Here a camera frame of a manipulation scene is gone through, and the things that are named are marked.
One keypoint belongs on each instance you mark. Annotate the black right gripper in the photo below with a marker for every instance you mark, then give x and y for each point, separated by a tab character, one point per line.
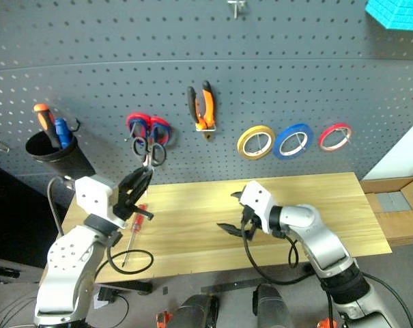
250	222

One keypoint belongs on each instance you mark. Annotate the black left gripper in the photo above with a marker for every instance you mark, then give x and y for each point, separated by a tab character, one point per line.
124	208

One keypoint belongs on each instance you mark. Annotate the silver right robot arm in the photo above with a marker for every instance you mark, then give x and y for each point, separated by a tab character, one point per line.
322	239

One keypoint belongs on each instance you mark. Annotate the yellow tape roll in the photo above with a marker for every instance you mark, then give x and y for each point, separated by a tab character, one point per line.
243	145

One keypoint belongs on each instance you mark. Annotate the black pegboard hook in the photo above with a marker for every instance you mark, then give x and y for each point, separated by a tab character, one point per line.
78	125

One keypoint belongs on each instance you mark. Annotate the grey metal pegboard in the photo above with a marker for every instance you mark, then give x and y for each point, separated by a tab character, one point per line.
206	44

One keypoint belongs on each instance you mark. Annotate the silver double pegboard hook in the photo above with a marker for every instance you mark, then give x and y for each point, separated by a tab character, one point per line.
235	7

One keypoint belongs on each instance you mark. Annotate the black flat floor bar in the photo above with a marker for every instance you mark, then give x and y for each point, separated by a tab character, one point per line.
230	285

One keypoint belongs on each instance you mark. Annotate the black cone tool cup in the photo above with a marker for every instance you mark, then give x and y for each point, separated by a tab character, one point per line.
61	160

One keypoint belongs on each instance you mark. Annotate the dark rounded shape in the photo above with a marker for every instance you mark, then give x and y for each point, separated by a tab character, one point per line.
197	312
272	307

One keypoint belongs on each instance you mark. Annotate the black table foot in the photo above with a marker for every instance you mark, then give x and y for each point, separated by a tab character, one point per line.
144	287

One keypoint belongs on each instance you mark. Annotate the orange black pliers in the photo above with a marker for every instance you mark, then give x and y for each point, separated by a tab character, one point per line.
209	106

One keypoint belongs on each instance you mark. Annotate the orange black screwdriver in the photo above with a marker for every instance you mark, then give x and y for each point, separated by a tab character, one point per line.
45	120

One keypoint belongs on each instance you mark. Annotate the small black floor device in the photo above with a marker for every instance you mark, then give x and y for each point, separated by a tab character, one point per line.
106	294

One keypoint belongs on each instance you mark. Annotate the grey flat panel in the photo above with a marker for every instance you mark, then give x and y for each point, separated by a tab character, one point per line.
394	202

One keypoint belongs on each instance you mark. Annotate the brown cardboard box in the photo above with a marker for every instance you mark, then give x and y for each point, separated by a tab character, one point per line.
404	225

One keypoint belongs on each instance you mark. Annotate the teal foam block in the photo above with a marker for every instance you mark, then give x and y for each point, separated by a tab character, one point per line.
397	13

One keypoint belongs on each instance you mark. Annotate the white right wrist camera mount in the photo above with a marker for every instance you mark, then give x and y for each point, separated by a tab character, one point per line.
257	201

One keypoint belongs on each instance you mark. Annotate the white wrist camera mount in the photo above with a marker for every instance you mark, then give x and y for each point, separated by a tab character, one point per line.
91	196
257	201

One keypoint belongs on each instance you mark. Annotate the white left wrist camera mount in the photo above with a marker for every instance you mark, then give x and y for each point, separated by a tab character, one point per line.
91	196

